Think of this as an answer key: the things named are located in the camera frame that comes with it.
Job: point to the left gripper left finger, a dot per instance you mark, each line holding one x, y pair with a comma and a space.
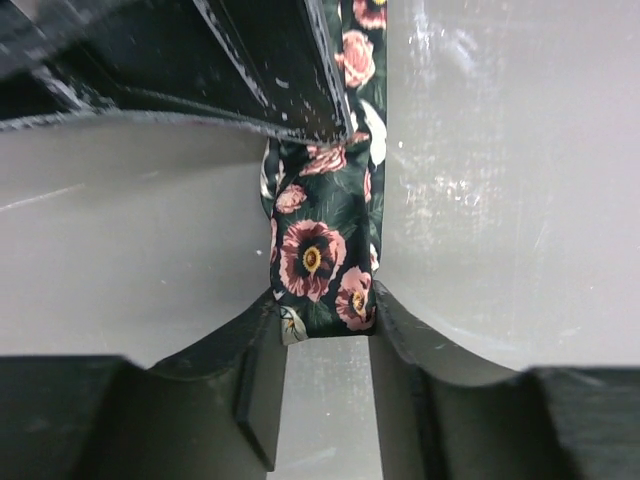
209, 411

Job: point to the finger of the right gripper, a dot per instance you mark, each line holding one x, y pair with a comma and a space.
265, 66

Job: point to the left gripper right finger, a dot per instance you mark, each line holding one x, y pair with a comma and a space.
444, 412

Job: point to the pink floral dark tie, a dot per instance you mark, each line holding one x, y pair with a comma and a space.
326, 203

